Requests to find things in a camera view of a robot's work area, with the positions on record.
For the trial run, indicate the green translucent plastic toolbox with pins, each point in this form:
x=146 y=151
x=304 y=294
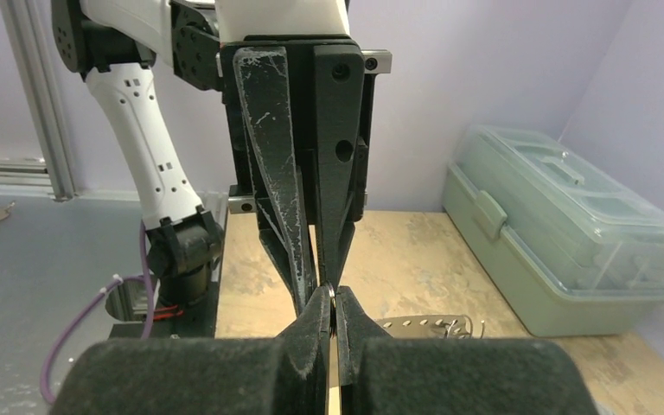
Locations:
x=573 y=251

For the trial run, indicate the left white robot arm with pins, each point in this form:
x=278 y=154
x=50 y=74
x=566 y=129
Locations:
x=114 y=45

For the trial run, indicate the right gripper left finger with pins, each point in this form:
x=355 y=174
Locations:
x=285 y=374

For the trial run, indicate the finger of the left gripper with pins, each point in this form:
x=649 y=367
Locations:
x=263 y=79
x=338 y=87

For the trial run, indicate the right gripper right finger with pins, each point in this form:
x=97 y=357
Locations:
x=381 y=374

